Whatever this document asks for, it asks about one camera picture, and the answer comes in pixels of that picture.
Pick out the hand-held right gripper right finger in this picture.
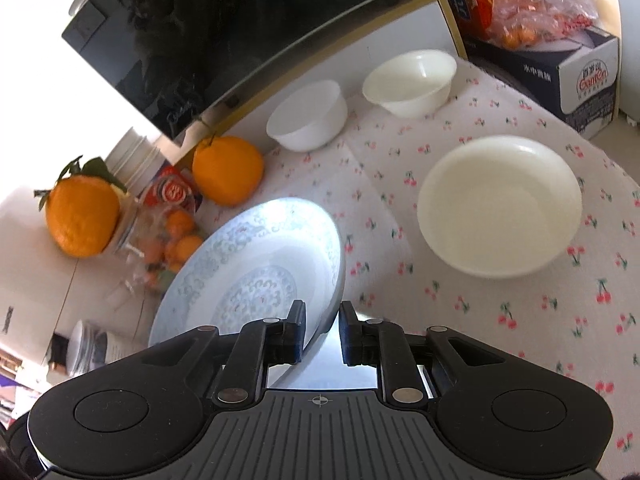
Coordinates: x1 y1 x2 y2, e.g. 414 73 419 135
340 301 506 406

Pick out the red labelled packet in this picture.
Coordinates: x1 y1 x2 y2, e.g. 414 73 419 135
144 167 204 212

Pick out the large cream bowl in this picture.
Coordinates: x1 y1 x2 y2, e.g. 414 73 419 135
417 135 584 279

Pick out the plastic bag of oranges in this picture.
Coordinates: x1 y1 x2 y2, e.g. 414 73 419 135
480 0 601 52

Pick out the stack of white paper cups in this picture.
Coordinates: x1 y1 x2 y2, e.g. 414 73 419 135
106 127 167 192

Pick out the black glass appliance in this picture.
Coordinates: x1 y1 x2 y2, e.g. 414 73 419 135
61 0 453 148

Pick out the cherry print tablecloth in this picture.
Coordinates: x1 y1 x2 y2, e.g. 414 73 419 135
200 57 640 458

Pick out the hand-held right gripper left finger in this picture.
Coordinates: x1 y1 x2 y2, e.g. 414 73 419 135
142 300 306 407

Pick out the flared white bowl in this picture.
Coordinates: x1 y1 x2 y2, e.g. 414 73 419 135
362 49 457 120

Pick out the small white bowl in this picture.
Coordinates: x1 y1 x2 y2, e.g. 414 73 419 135
266 80 349 152

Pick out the clear box of small oranges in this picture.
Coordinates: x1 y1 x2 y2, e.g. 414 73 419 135
112 195 207 297

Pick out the large orange with leaves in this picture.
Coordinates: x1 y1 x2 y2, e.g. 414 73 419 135
34 156 122 260

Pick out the blue patterned white plate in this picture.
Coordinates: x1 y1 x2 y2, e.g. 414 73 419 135
148 197 347 391

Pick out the printed cardboard box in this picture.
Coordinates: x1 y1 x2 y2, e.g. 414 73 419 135
464 24 622 141

